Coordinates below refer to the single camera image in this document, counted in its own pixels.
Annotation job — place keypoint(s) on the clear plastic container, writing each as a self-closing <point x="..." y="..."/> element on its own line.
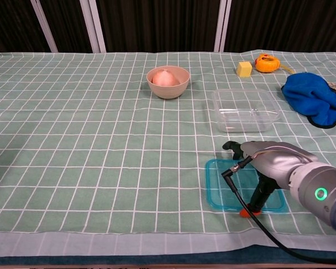
<point x="243" y="112"/>

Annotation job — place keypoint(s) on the thin grey frame post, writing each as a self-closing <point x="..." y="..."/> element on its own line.
<point x="44" y="26"/>

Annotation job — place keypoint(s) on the yellow foam cube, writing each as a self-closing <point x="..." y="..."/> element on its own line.
<point x="244" y="70"/>

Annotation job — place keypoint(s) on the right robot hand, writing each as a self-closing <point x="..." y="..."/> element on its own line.
<point x="274" y="159"/>

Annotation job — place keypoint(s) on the black curtain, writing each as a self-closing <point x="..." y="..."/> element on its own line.
<point x="156" y="25"/>

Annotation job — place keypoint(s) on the blue cloth with black trim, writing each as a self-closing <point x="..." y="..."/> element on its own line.
<point x="310" y="95"/>

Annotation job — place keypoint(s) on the blue translucent lid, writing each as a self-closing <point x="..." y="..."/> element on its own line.
<point x="221" y="193"/>

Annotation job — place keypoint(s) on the white frame post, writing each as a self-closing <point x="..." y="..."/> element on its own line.
<point x="222" y="26"/>
<point x="95" y="26"/>

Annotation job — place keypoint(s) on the green checkered tablecloth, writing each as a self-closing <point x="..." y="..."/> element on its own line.
<point x="72" y="140"/>

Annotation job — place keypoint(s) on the beige bowl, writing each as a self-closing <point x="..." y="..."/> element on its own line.
<point x="168" y="91"/>

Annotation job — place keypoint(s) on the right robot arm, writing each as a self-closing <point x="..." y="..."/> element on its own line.
<point x="308" y="179"/>

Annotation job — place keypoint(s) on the orange tape measure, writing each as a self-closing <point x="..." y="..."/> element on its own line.
<point x="266" y="64"/>

